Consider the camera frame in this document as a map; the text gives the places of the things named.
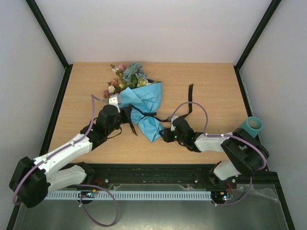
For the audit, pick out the black frame post left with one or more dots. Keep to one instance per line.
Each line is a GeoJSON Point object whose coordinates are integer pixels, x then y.
{"type": "Point", "coordinates": [33, 6]}

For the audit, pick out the light blue slotted cable duct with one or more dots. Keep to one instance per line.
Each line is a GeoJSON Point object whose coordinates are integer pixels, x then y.
{"type": "Point", "coordinates": [132, 195]}

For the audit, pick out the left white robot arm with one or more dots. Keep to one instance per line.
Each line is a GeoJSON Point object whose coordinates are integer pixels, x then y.
{"type": "Point", "coordinates": [34, 179]}

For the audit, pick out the black ribbon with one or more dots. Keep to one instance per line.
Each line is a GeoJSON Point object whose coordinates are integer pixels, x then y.
{"type": "Point", "coordinates": [153, 114]}

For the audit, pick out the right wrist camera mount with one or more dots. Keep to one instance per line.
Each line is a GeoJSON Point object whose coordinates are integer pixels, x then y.
{"type": "Point", "coordinates": [173, 118]}

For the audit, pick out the black frame post right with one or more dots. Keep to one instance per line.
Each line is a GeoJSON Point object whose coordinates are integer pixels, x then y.
{"type": "Point", "coordinates": [257, 33]}

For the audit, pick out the blue wrapping paper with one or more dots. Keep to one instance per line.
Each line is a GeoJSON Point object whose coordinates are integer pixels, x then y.
{"type": "Point", "coordinates": [146, 99]}

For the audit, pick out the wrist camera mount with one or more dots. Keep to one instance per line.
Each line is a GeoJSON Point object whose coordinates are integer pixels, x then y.
{"type": "Point", "coordinates": [173, 118]}
{"type": "Point", "coordinates": [114, 100]}

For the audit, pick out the artificial flower bunch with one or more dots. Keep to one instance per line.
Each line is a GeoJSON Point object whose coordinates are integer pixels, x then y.
{"type": "Point", "coordinates": [132, 77]}

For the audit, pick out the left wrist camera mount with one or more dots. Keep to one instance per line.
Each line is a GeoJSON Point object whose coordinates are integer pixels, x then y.
{"type": "Point", "coordinates": [114, 100]}

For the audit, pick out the teal cylindrical vase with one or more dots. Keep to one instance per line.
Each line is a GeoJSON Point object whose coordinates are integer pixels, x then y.
{"type": "Point", "coordinates": [252, 125]}

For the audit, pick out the black frame post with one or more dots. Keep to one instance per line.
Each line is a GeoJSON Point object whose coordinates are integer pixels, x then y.
{"type": "Point", "coordinates": [33, 6]}
{"type": "Point", "coordinates": [257, 33]}

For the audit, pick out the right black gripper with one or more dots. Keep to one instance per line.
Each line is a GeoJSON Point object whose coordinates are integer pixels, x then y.
{"type": "Point", "coordinates": [168, 134]}

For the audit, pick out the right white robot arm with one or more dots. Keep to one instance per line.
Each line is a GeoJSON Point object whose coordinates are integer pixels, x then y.
{"type": "Point", "coordinates": [246, 154]}

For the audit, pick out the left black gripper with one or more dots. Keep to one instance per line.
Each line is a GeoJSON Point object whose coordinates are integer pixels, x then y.
{"type": "Point", "coordinates": [126, 113]}

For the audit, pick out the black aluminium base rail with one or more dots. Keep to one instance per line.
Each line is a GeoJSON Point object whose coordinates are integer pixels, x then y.
{"type": "Point", "coordinates": [194, 175]}

